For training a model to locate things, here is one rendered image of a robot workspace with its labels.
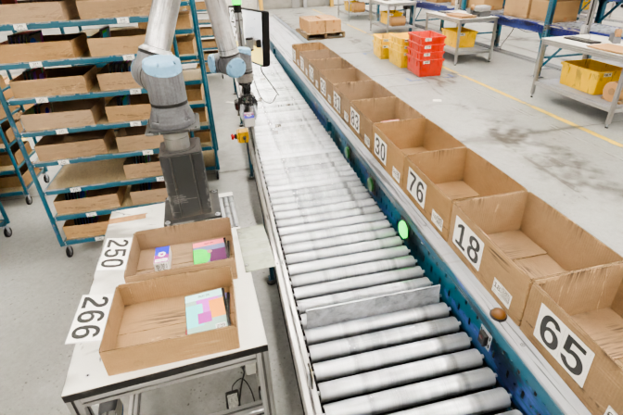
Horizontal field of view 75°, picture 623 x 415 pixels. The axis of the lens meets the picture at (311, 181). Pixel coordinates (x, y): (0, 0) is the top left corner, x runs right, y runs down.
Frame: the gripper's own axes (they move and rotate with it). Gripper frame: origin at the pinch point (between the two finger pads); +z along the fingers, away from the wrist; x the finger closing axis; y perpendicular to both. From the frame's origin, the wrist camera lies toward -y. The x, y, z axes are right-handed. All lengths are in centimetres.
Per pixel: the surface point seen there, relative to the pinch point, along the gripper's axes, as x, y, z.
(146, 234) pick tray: -49, 65, 22
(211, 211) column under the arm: -24, 44, 29
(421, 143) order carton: 87, 29, 14
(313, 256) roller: 16, 86, 30
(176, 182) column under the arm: -37, 45, 11
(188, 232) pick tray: -33, 65, 25
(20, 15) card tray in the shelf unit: -112, -50, -52
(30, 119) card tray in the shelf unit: -127, -50, 5
